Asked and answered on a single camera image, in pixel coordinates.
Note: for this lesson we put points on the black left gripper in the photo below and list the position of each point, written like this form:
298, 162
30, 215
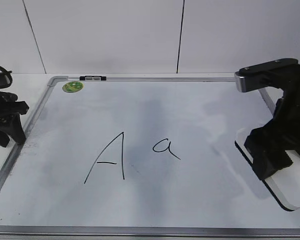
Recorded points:
10, 123

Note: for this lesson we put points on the white board with grey frame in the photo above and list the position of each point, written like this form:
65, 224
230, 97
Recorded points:
140, 159

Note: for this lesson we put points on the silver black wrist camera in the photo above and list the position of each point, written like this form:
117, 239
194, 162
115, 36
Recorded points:
278, 74
5, 80

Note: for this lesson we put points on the black marker clip holder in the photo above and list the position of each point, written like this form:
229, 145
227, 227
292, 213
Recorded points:
92, 78

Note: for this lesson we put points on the round green sticker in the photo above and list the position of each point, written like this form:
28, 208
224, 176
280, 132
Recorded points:
72, 87

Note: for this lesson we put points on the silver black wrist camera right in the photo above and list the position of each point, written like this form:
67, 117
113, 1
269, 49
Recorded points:
278, 74

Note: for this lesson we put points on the white whiteboard eraser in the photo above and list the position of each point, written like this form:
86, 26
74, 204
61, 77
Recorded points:
284, 185

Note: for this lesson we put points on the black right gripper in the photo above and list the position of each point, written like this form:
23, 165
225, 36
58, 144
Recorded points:
268, 144

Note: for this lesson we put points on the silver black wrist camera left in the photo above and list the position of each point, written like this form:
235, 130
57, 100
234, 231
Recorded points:
5, 80

